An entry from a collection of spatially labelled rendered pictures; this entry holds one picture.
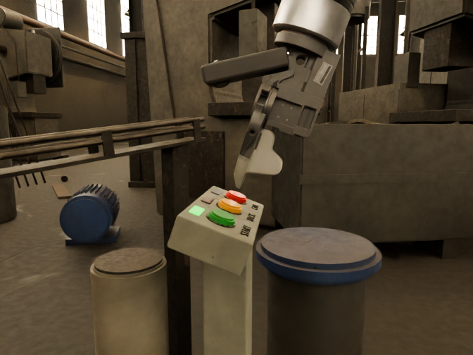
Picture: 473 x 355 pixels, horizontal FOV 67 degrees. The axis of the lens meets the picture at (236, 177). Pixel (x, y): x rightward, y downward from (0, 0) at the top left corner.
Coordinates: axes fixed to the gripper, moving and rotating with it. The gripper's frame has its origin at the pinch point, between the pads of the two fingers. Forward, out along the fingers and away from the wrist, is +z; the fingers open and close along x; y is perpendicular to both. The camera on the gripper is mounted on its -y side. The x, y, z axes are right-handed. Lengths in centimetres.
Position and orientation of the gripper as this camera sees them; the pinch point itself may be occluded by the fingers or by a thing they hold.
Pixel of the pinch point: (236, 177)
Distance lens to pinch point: 51.0
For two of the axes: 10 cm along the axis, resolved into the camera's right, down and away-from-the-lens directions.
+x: 1.4, -1.5, 9.8
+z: -3.4, 9.2, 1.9
